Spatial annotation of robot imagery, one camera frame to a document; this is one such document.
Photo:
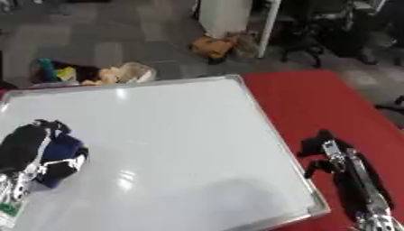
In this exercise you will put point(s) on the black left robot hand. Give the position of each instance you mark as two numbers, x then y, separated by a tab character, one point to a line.
21	144

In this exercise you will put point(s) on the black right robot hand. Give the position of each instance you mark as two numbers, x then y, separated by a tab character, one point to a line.
353	183

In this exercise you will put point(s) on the blue whiteboard brush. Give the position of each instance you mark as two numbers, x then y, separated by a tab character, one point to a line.
61	149

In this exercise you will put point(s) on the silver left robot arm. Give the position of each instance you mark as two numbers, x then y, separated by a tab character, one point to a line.
11	195

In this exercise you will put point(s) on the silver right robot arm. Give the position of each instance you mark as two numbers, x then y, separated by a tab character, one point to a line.
380	221

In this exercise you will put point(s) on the teal bottle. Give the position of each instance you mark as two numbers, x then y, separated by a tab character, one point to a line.
47	69

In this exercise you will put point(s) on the yellow toy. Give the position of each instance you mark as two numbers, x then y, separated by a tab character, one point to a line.
66	73

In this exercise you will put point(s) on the black chair base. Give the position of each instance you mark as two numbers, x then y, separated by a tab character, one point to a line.
392	106

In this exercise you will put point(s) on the dark basket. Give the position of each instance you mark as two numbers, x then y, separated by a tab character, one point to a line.
87	72

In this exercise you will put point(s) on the beige soft toy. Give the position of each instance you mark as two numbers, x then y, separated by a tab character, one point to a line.
122	73

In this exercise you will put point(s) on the black office chair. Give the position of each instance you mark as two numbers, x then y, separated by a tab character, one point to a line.
326	30

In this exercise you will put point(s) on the white table leg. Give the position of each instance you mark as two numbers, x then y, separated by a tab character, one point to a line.
268	28

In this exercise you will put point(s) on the brown bag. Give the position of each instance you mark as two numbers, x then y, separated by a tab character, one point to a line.
218	47

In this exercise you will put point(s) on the white cabinet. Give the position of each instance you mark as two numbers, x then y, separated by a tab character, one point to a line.
225	16

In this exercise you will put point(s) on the white whiteboard with silver frame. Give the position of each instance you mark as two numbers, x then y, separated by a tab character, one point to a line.
189	132

